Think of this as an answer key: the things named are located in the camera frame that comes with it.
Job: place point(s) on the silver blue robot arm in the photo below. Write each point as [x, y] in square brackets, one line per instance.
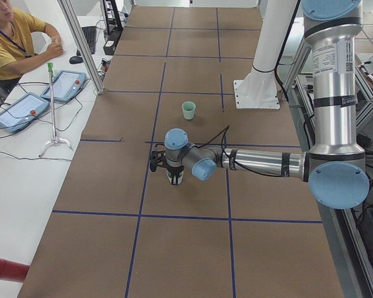
[334, 167]

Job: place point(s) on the silver stand with green tip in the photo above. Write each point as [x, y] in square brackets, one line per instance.
[55, 140]

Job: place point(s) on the black box device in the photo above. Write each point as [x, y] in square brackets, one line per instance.
[109, 47]

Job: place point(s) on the aluminium side frame rail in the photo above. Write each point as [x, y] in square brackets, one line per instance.
[350, 231]

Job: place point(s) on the brown paper table mat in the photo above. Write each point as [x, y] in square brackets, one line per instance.
[149, 209]

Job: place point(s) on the person in yellow shirt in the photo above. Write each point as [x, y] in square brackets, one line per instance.
[17, 53]

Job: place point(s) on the black keyboard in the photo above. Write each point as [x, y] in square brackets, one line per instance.
[90, 33]

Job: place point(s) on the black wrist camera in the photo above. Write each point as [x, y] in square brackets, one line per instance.
[157, 160]

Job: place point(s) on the black computer mouse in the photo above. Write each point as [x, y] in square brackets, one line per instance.
[75, 60]

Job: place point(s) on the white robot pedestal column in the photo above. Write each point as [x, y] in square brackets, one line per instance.
[258, 90]

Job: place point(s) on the aluminium frame post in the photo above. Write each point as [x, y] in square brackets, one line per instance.
[81, 44]

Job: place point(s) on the red cylinder tube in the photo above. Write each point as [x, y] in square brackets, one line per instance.
[13, 271]

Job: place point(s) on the far blue teach pendant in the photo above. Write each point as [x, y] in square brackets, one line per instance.
[66, 85]

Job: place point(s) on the near blue teach pendant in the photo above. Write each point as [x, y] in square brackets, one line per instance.
[21, 113]

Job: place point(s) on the mint green cup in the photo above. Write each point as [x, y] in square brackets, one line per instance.
[188, 109]
[180, 176]

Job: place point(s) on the mint green standing cup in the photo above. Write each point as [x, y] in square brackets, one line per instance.
[188, 109]

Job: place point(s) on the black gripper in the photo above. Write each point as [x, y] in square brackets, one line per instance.
[174, 171]

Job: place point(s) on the blue teach pendant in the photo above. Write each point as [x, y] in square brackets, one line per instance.
[66, 85]
[21, 113]

